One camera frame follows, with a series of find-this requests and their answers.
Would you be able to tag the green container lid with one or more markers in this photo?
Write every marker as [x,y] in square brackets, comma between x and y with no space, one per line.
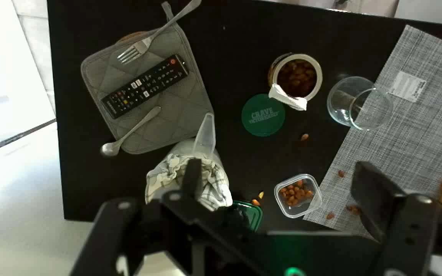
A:
[250,214]

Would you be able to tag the black side table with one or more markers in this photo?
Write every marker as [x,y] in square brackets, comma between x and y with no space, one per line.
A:
[233,44]

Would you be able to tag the black remote control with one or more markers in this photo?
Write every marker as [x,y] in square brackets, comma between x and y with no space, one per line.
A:
[144,87]

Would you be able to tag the grey quilted pot holder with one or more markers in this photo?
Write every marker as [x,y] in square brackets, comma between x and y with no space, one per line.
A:
[183,105]

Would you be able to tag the clear plastic jug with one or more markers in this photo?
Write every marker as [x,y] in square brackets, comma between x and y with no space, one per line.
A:
[206,154]

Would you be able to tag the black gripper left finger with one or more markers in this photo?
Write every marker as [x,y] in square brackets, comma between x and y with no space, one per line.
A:
[192,179]

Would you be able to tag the silver fork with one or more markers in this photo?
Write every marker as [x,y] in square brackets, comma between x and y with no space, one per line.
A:
[141,47]

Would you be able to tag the grey woven placemat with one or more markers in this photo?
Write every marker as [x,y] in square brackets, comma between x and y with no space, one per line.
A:
[408,146]

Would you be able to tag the green round jar lid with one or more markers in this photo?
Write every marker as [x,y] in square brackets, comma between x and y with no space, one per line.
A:
[262,116]

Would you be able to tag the checked white cloth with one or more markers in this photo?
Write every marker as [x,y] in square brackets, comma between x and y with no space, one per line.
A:
[164,179]

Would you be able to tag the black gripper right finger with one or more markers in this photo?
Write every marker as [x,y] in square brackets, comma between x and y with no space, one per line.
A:
[376,197]

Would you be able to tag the clear glass cup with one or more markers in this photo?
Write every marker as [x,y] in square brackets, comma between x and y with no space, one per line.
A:
[354,102]

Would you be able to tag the small plastic nut container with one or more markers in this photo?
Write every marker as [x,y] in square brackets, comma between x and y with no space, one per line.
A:
[298,196]

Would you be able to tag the silver spoon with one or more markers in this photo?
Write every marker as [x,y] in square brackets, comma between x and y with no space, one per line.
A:
[112,150]

